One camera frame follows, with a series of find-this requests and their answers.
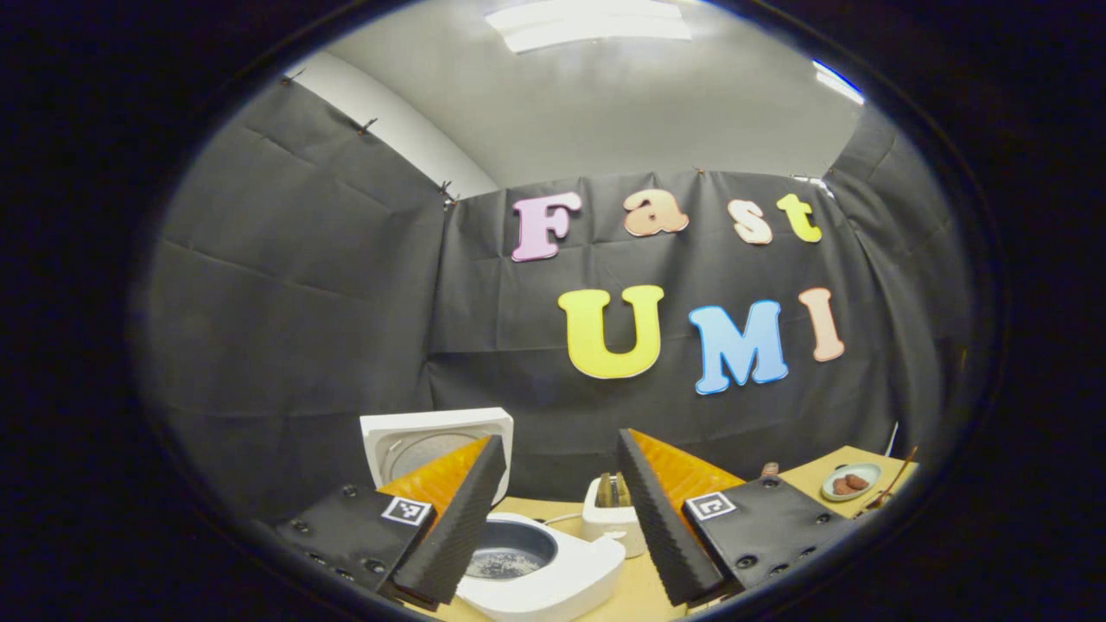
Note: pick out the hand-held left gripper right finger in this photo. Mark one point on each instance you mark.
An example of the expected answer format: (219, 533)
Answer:
(661, 527)

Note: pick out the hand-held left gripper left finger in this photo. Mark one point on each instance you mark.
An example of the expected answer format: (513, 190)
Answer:
(454, 527)

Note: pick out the rice grains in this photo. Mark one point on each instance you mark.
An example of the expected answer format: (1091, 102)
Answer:
(505, 563)

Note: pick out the white rice cooker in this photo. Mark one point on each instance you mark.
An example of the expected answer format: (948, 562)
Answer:
(579, 570)

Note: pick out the brown wooden spoon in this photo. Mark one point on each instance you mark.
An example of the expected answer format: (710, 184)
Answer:
(894, 477)

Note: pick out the brown toast slice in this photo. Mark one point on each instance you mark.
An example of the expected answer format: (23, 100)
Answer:
(605, 490)
(623, 490)

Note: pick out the white toaster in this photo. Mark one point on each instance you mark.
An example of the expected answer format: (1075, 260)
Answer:
(605, 523)

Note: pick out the red meat slice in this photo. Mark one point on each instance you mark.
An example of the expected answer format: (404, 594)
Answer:
(842, 486)
(857, 481)

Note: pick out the pale green plate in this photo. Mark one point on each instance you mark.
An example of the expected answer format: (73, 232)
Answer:
(868, 473)

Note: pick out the thin white rod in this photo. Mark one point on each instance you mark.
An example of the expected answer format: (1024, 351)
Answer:
(891, 438)

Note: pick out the black backdrop cloth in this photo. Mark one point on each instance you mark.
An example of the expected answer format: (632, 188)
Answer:
(302, 302)

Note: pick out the small ceiling light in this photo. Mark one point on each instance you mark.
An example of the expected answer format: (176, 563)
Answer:
(838, 82)

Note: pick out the large ceiling light panel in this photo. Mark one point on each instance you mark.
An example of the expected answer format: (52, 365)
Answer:
(587, 22)

